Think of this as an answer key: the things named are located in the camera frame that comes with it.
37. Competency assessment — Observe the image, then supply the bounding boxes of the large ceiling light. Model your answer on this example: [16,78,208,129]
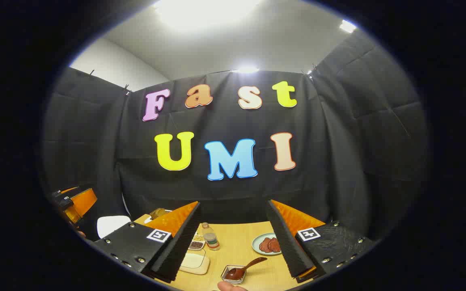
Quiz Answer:
[154,0,262,31]

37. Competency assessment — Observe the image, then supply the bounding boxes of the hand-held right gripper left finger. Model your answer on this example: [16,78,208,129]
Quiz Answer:
[93,201,201,283]

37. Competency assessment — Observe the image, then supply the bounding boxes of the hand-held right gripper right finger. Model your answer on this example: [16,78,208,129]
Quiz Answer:
[266,199,375,283]

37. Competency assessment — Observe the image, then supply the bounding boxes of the white rice cooker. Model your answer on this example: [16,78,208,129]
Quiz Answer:
[97,215,131,239]

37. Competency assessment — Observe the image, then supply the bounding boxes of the clear box of rice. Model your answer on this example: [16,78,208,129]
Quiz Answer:
[178,249,210,275]

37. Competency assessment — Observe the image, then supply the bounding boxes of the white divided grain dish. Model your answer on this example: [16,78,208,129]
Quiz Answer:
[188,231,206,251]

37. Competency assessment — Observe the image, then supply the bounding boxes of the clear plastic bottle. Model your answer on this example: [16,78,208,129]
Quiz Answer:
[201,222,220,251]

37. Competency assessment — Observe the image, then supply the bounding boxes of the pale green plate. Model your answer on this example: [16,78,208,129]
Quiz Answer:
[252,233,283,256]

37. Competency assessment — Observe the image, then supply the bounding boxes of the black backdrop cloth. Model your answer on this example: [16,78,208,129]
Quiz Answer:
[41,30,430,243]

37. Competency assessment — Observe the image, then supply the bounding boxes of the dark wooden spoon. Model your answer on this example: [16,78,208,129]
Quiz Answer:
[226,257,268,281]

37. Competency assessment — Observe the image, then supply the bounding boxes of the white toaster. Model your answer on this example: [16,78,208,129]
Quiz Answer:
[144,209,174,224]

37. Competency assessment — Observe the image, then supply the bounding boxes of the metal wire chopstick holder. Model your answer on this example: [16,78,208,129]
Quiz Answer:
[221,265,246,285]

